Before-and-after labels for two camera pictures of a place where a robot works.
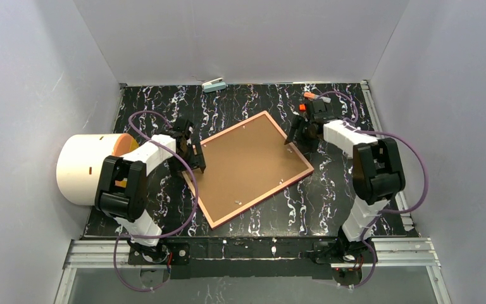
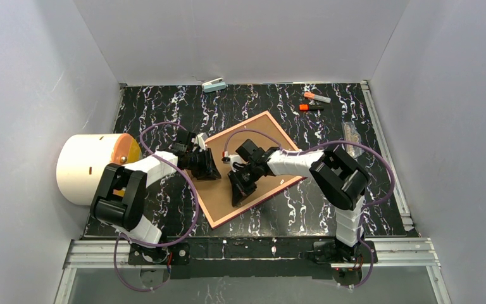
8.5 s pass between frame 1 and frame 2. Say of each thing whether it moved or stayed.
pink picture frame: stayed
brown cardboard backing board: stayed
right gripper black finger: moved
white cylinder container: stayed
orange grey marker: stayed
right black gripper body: moved
